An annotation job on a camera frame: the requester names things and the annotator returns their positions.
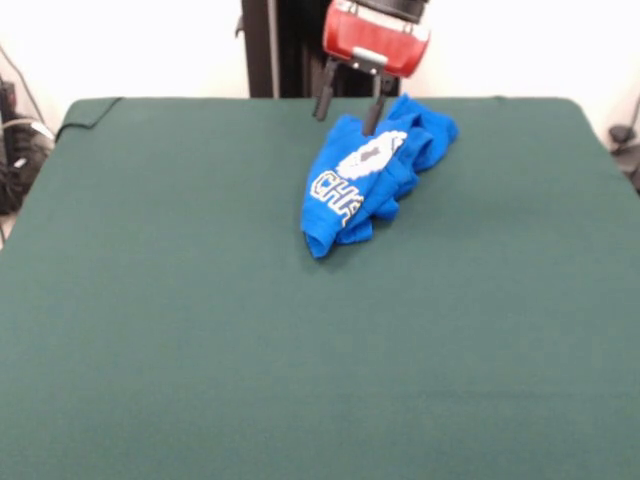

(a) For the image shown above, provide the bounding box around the dark green table cloth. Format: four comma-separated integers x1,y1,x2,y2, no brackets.
0,96,640,480

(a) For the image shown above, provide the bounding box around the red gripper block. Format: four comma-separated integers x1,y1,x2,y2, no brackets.
312,0,432,137

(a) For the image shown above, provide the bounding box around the black cable bundle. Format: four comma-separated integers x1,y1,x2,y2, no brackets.
0,77,52,216

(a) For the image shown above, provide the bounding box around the blue printed shirt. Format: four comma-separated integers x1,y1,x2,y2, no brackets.
299,92,460,260

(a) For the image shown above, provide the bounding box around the white cable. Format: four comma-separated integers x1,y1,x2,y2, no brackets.
0,116,55,144

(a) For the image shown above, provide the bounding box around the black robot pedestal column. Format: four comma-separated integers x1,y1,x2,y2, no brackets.
234,0,404,100

